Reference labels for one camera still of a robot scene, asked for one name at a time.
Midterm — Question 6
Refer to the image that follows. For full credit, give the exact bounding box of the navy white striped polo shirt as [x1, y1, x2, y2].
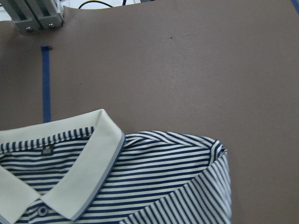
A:
[0, 109, 232, 224]

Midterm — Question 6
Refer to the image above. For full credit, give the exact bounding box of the brown table mat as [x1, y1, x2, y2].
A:
[0, 0, 299, 224]

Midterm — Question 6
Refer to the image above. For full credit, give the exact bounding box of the looping black cable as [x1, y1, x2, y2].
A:
[78, 0, 128, 9]

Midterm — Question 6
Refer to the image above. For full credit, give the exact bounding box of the aluminium frame post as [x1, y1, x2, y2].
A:
[0, 0, 64, 33]

